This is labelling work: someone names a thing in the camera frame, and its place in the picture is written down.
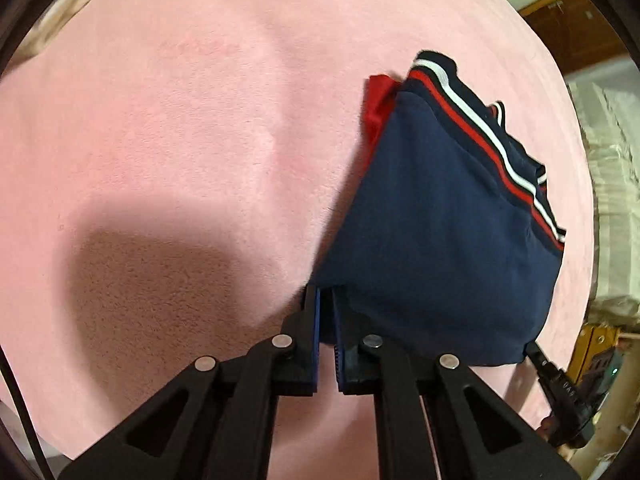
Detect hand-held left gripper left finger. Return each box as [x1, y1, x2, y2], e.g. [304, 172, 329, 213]
[57, 285, 321, 480]

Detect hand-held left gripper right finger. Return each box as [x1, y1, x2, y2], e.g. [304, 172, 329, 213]
[331, 287, 583, 480]

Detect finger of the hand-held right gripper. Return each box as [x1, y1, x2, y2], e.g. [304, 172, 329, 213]
[524, 341, 559, 386]

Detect navy and red varsity jacket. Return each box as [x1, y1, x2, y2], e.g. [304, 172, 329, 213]
[307, 51, 567, 367]

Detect yellow wooden cabinet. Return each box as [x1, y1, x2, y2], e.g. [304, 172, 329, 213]
[567, 322, 626, 413]

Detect pink plush bed blanket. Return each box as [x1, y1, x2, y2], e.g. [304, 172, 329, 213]
[0, 0, 598, 480]

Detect brown wooden door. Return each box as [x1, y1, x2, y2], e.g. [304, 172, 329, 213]
[517, 0, 628, 73]

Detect black cable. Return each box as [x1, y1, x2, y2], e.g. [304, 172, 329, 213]
[0, 350, 53, 480]

